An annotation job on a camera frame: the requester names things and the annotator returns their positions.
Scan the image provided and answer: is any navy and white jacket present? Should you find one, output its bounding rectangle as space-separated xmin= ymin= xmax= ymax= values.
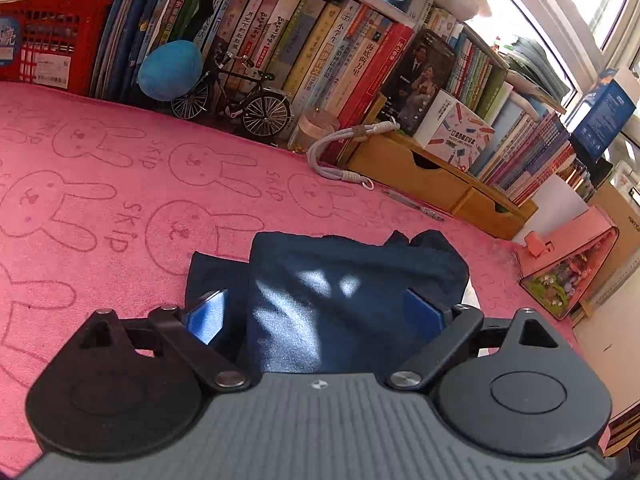
xmin=184 ymin=229 xmax=481 ymax=376

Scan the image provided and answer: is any red plastic crate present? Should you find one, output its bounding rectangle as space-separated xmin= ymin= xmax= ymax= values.
xmin=0 ymin=0 xmax=118 ymax=96

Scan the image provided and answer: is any blue plush ball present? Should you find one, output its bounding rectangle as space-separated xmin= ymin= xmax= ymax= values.
xmin=137 ymin=40 xmax=205 ymax=102

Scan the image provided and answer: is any row of tall books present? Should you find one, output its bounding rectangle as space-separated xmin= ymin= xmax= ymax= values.
xmin=90 ymin=0 xmax=418 ymax=136

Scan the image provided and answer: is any wooden drawer organizer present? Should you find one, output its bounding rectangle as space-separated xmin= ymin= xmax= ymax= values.
xmin=345 ymin=130 xmax=540 ymax=241

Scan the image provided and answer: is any pen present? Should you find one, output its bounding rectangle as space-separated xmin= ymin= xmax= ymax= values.
xmin=380 ymin=187 xmax=446 ymax=222

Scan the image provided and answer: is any black smartphone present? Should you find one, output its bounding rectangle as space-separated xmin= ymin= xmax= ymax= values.
xmin=379 ymin=27 xmax=458 ymax=136

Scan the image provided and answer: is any pink triangular miniature house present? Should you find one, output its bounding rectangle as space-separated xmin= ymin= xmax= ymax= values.
xmin=515 ymin=205 xmax=621 ymax=321

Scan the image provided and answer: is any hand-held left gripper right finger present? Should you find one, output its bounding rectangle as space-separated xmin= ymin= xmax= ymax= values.
xmin=385 ymin=288 xmax=561 ymax=393

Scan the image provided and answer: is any white printed cardboard box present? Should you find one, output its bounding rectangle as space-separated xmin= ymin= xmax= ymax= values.
xmin=414 ymin=89 xmax=496 ymax=168

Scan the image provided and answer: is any miniature black bicycle model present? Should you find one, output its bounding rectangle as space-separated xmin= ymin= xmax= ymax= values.
xmin=170 ymin=45 xmax=293 ymax=138

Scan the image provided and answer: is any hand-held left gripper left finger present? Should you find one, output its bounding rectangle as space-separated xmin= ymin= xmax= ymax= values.
xmin=79 ymin=290 xmax=251 ymax=393

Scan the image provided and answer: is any dark blue box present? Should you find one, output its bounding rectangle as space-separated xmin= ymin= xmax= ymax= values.
xmin=570 ymin=67 xmax=638 ymax=161

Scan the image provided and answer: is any white charging cable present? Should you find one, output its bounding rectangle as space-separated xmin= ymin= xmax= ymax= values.
xmin=306 ymin=119 xmax=401 ymax=191

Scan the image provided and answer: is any pink rabbit print towel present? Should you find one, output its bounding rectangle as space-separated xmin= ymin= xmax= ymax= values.
xmin=0 ymin=82 xmax=611 ymax=476

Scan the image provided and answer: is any row of thin colourful books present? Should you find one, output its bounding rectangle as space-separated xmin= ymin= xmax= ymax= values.
xmin=400 ymin=0 xmax=596 ymax=206

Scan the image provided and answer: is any pale pink cup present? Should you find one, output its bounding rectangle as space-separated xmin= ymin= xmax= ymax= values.
xmin=287 ymin=110 xmax=341 ymax=153

